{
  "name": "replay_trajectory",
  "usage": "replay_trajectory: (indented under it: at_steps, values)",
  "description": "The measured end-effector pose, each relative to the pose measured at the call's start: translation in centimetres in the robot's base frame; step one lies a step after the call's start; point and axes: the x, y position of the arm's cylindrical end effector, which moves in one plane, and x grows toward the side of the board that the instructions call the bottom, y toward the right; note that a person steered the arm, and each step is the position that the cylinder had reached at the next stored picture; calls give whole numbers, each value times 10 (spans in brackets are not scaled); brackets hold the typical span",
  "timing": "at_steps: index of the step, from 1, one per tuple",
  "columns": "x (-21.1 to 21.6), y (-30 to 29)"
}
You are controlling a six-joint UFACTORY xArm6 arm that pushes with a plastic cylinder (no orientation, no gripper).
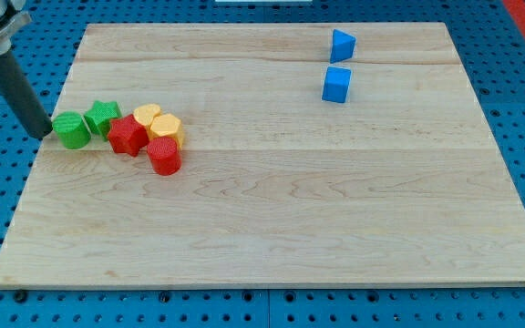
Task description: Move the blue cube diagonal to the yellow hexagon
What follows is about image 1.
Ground green star block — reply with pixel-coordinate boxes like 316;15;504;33
84;100;122;141

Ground blue triangular prism block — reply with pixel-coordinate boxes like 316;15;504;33
330;29;356;64

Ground yellow hexagon block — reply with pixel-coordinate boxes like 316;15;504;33
149;113;185;149

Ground yellow heart block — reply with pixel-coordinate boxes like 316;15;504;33
133;103;162;129

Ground red cylinder block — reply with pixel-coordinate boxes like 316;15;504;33
147;137;181;176

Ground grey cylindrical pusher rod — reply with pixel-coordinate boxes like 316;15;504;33
0;51;52;138

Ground green cylinder block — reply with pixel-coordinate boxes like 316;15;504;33
52;111;91;149

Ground blue cube block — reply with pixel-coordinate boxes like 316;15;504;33
322;67;352;103

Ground red star block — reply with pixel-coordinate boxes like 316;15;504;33
107;114;149;157

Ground light wooden board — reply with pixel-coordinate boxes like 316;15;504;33
0;23;525;291

